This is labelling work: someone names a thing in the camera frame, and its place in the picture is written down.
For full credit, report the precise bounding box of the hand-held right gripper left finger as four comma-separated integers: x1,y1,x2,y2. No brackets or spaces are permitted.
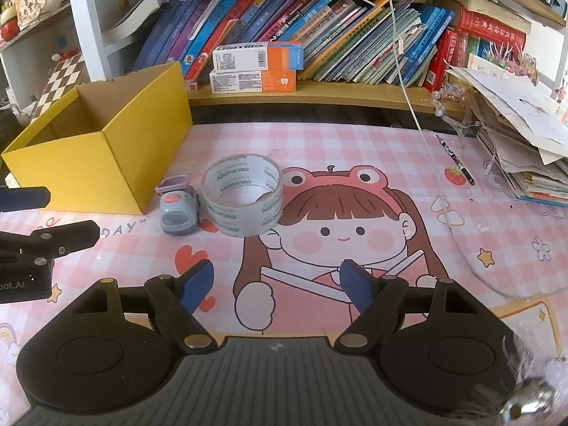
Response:
66,259,217,352

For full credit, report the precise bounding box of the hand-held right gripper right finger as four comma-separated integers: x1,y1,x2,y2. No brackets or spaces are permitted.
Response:
334,258,490,351

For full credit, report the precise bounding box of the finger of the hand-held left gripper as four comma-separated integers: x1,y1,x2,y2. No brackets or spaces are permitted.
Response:
0,219,101,257
0,186,51,213

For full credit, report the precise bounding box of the yellow cardboard box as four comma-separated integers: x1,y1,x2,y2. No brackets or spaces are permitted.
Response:
0,61,194,216

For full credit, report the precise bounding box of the grey purple toy car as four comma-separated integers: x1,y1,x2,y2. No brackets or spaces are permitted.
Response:
155,176,201,235

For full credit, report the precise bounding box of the clear tape roll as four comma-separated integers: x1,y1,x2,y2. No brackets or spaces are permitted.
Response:
201,153,284,237

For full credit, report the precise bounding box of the brown white chessboard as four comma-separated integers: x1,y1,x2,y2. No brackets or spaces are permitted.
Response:
28,50,90,119

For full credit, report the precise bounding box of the pink checked cartoon desk mat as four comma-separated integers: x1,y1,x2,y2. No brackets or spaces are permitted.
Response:
0,121,568,411

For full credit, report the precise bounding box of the black patterned pen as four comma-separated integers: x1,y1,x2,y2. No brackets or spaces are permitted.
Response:
435,134,476,186

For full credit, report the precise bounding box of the wooden white bookshelf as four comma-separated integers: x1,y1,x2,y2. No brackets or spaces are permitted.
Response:
64,0,568,117

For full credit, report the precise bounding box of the white open paperback book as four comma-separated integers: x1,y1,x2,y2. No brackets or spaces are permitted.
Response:
102,1,166,46

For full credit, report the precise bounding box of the silver bell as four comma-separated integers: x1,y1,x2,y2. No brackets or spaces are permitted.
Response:
499,377,556,425

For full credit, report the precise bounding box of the white orange toothpaste box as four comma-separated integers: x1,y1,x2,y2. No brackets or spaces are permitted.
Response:
212,40,305,72
208,68,297,95

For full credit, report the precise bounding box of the grey fluffy pompom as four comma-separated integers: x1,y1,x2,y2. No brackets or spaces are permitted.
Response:
470,327,568,426

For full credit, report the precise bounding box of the stack of papers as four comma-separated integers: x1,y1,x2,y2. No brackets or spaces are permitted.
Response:
447,52,568,208

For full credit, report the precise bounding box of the row of colourful books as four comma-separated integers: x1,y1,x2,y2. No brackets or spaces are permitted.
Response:
130,0,527,92

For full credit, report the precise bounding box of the colourful bead flower bunch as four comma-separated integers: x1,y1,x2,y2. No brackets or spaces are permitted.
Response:
487,39,541,86

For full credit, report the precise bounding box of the pearl bead string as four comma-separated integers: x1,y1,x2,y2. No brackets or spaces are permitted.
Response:
430,83,465,117

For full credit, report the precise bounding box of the white cable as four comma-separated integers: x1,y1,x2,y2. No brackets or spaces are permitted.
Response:
385,0,568,299

